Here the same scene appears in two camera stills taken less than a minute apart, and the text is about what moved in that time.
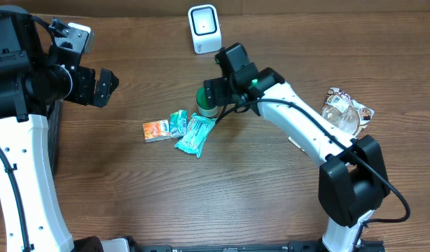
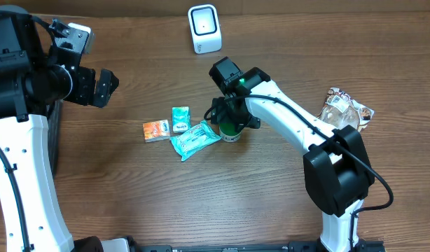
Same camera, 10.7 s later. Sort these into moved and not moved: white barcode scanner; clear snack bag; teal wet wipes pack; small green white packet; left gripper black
Moved: small green white packet; teal wet wipes pack
Not moved: white barcode scanner; clear snack bag; left gripper black
